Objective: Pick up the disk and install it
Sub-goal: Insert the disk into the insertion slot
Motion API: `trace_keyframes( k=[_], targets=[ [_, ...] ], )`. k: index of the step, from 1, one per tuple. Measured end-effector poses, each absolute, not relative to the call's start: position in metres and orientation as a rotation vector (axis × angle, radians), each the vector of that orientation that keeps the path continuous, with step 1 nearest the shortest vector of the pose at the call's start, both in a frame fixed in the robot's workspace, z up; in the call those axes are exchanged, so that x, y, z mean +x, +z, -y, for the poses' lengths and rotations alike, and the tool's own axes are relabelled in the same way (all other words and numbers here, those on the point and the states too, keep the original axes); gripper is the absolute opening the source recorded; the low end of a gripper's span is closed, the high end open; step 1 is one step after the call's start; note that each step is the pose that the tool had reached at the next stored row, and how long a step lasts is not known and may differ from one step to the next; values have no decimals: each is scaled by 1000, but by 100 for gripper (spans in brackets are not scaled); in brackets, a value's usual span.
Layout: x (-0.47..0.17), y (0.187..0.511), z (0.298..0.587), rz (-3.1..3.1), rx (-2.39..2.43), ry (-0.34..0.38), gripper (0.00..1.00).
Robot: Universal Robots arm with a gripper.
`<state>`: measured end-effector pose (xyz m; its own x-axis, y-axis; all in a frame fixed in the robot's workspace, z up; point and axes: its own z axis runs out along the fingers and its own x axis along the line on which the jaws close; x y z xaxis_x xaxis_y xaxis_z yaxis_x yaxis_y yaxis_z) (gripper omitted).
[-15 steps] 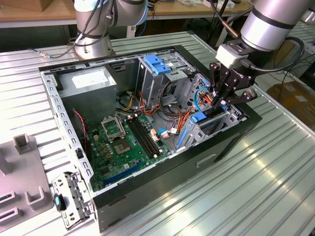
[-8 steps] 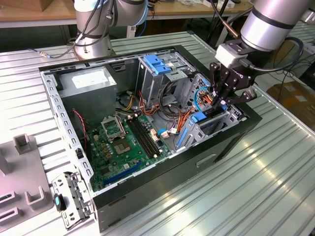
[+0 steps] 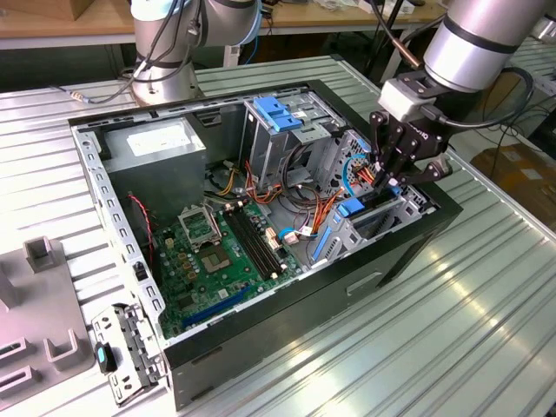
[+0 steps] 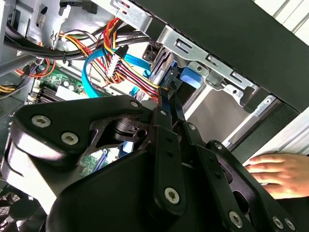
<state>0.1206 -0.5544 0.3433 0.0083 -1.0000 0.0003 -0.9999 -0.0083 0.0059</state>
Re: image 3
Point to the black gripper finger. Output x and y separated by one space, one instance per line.
379 134
438 169

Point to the hard disk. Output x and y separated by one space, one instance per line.
349 207

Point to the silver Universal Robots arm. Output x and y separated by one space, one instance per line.
469 43

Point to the silver disk bay cage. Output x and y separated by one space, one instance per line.
343 243

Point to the brown cardboard box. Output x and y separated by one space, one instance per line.
521 182

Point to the blue plastic drive clips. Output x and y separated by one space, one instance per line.
273 108

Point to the silver optical drive cage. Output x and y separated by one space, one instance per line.
269 152

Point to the wooden desk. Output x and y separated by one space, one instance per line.
304 17

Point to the metal slat side table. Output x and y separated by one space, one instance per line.
545 65

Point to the black RAM slot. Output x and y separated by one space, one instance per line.
245 244
251 243
262 239
256 241

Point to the silver metal cylinder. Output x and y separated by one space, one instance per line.
546 28

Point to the green motherboard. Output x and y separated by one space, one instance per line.
234 278

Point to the CPU socket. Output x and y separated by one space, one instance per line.
197 228

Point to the silver chipset chip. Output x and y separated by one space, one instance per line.
215 262

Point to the black open PC case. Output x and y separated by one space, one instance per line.
282 330

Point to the grey power supply unit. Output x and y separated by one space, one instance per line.
156 182

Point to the blue expansion slot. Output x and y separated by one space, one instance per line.
217 306

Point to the black latch with blue tab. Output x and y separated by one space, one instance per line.
103 355

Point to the grey parts rack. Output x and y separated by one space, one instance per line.
39 304

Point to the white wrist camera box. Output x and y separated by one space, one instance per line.
399 100

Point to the silver perforated slot bracket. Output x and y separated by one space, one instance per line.
102 326

